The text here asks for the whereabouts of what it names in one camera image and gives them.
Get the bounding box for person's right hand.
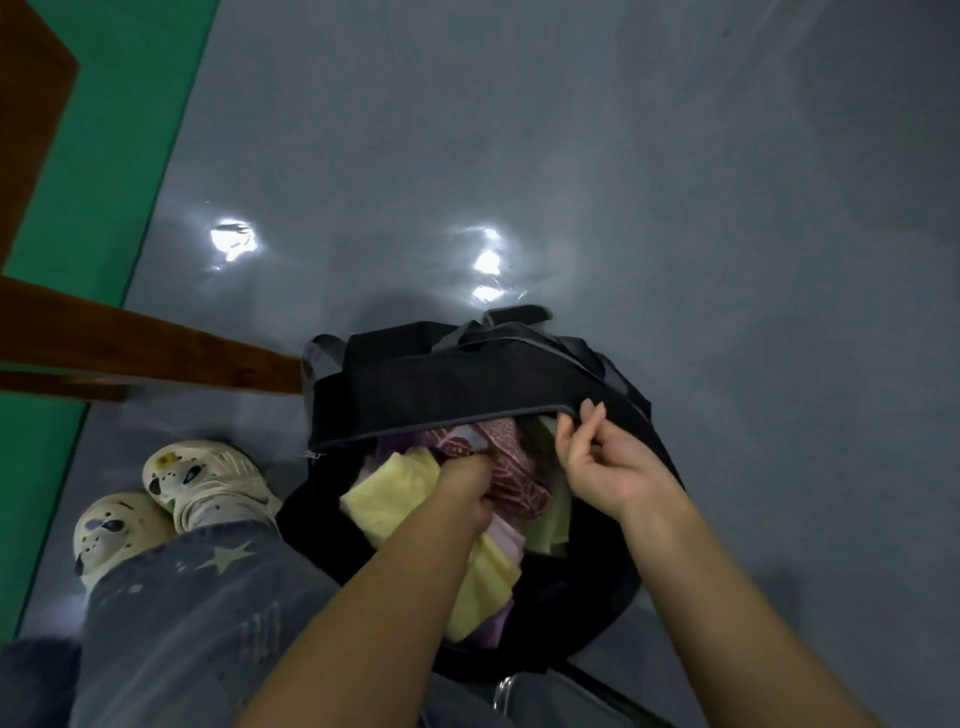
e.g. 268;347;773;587
553;397;695;527

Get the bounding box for person's left hand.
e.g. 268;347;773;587
432;453;500;539

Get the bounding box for pale yellow towel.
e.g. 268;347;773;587
522;457;576;557
339;445;524;644

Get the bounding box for person's right forearm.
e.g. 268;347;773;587
622;495;887;728

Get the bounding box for person's left forearm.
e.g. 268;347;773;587
235;495;497;728

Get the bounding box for person's white shoe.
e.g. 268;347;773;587
72;490;182;590
141;438;284;534

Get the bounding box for person's grey trousers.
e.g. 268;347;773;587
0;517;512;728

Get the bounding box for brown wooden bench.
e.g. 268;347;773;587
0;0;305;404

